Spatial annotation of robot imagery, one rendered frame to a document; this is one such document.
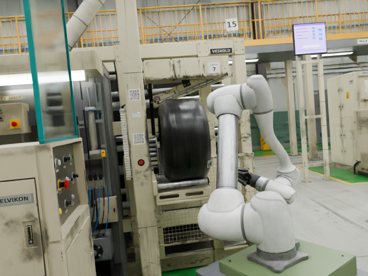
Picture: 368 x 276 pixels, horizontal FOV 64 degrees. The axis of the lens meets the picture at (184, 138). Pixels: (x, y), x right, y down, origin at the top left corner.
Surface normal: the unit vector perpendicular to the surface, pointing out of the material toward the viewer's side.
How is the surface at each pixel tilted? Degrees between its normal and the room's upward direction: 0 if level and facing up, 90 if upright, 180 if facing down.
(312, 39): 90
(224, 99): 68
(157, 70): 90
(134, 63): 90
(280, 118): 90
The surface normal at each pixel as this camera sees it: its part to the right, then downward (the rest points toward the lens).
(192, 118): 0.07, -0.44
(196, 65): 0.13, 0.04
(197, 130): 0.11, -0.20
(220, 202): -0.40, -0.43
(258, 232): -0.47, 0.13
